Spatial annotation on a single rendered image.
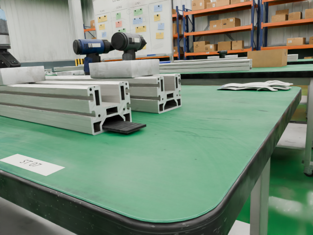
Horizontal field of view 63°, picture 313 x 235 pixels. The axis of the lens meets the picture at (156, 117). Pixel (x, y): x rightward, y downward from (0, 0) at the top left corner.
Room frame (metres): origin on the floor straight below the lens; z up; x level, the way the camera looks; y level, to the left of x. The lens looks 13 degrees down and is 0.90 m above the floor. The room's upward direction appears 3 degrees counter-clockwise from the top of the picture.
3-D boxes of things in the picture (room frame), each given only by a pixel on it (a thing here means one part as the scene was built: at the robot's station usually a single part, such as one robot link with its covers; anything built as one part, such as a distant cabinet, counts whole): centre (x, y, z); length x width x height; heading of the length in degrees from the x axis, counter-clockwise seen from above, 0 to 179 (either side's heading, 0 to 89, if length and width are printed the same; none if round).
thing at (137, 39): (0.95, 0.07, 0.89); 0.20 x 0.08 x 0.22; 153
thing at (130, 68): (0.71, 0.08, 0.87); 0.16 x 0.11 x 0.07; 51
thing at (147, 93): (0.86, 0.28, 0.82); 0.80 x 0.10 x 0.09; 51
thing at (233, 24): (10.57, -2.73, 1.58); 2.83 x 0.98 x 3.15; 56
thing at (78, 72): (1.20, 0.39, 0.83); 0.11 x 0.10 x 0.10; 148
